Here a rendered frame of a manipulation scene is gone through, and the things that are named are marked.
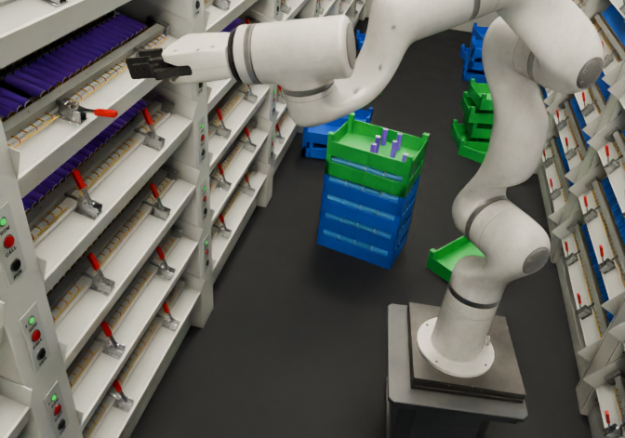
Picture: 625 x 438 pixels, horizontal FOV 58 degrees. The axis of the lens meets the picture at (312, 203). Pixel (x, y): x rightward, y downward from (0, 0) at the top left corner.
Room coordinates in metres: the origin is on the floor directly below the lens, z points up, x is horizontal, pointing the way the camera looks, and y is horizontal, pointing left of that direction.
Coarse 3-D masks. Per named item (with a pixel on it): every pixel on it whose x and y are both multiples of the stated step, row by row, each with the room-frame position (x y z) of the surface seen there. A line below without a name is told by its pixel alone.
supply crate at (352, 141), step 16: (352, 128) 1.90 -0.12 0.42; (368, 128) 1.88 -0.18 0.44; (336, 144) 1.71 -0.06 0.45; (352, 144) 1.80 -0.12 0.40; (368, 144) 1.81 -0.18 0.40; (416, 144) 1.81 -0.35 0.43; (352, 160) 1.69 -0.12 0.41; (368, 160) 1.66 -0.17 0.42; (384, 160) 1.64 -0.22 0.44; (400, 160) 1.72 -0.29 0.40; (416, 160) 1.67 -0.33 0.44
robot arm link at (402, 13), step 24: (384, 0) 0.82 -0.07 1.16; (408, 0) 0.81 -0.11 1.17; (432, 0) 0.82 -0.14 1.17; (456, 0) 0.83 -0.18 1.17; (384, 24) 0.81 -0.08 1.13; (408, 24) 0.80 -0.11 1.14; (432, 24) 0.82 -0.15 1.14; (456, 24) 0.85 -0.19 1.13; (384, 48) 0.80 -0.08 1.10; (360, 72) 0.81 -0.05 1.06; (384, 72) 0.79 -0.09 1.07; (288, 96) 0.75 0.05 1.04; (312, 96) 0.74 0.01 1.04; (336, 96) 0.77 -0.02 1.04; (360, 96) 0.77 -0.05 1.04; (312, 120) 0.74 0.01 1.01
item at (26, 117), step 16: (144, 32) 1.17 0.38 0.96; (160, 32) 1.21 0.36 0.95; (128, 48) 1.08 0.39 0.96; (96, 64) 0.98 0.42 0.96; (112, 64) 1.01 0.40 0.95; (80, 80) 0.91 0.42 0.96; (96, 80) 0.94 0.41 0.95; (48, 96) 0.83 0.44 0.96; (64, 96) 0.85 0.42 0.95; (80, 96) 0.88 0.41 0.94; (32, 112) 0.77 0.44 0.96; (48, 112) 0.81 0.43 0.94; (16, 128) 0.73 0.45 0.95
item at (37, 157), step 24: (168, 24) 1.24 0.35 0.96; (192, 24) 1.24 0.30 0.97; (96, 96) 0.91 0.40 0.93; (120, 96) 0.94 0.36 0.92; (48, 120) 0.80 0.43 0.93; (96, 120) 0.85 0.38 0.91; (24, 144) 0.73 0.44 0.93; (48, 144) 0.74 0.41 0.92; (72, 144) 0.78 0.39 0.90; (24, 168) 0.67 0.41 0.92; (48, 168) 0.72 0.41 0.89; (24, 192) 0.67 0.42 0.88
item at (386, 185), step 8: (328, 160) 1.72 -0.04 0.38; (328, 168) 1.72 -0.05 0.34; (336, 168) 1.71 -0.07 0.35; (344, 168) 1.70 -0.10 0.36; (352, 168) 1.68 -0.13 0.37; (416, 168) 1.78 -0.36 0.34; (336, 176) 1.71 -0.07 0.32; (344, 176) 1.70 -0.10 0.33; (352, 176) 1.68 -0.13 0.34; (360, 176) 1.67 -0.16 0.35; (368, 176) 1.66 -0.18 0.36; (376, 176) 1.65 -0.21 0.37; (416, 176) 1.72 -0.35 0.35; (360, 184) 1.67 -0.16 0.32; (368, 184) 1.66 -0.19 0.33; (376, 184) 1.65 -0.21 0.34; (384, 184) 1.64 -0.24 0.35; (392, 184) 1.63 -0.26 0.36; (400, 184) 1.62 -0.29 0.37; (408, 184) 1.63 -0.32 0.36; (392, 192) 1.63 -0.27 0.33; (400, 192) 1.62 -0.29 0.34
